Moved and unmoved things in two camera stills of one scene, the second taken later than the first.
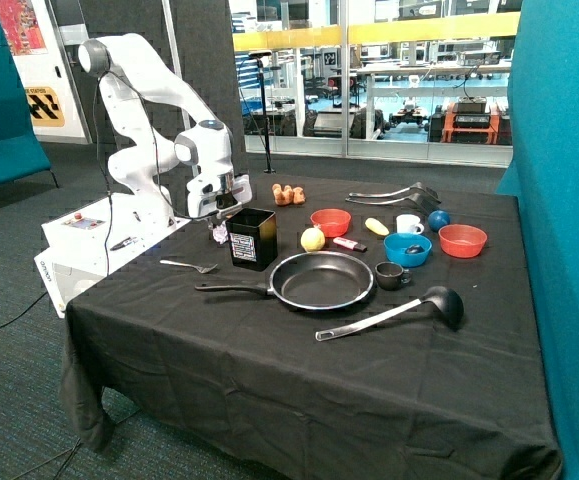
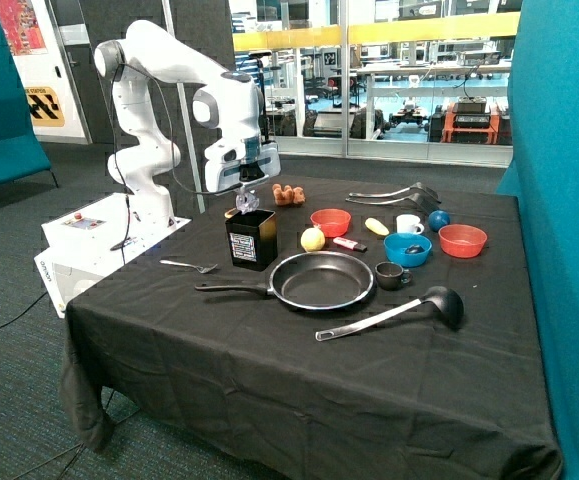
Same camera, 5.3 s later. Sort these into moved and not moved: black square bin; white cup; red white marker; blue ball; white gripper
Moved: white gripper
Not moved: black square bin; white cup; blue ball; red white marker
